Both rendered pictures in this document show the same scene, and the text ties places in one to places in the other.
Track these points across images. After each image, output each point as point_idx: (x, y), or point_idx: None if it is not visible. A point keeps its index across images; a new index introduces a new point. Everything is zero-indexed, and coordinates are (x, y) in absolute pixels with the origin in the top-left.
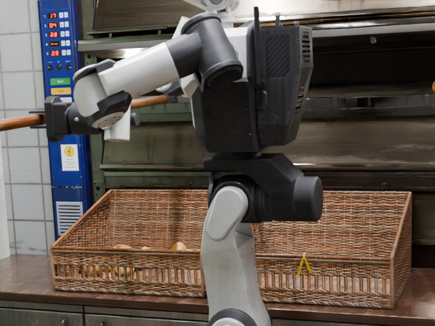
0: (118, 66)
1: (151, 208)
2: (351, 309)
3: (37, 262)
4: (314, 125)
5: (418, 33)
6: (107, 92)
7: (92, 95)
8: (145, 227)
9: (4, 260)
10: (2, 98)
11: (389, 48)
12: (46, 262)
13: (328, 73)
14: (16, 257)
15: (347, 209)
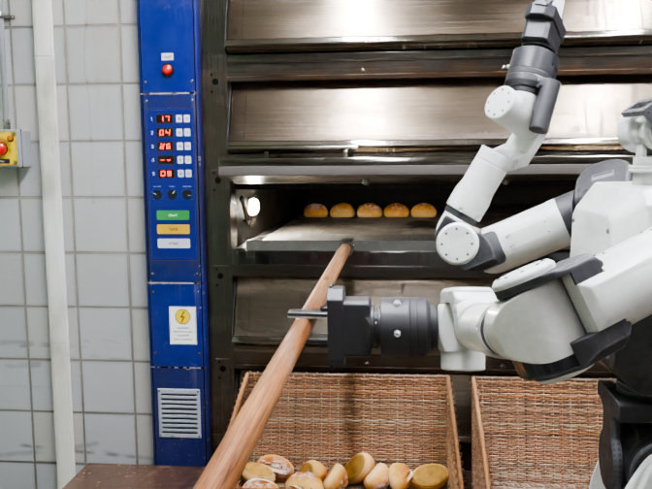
0: (614, 270)
1: (311, 401)
2: None
3: (137, 484)
4: None
5: None
6: (601, 324)
7: (556, 325)
8: (304, 428)
9: (80, 479)
10: (72, 235)
11: None
12: (151, 483)
13: (426, 192)
14: (95, 472)
15: (601, 404)
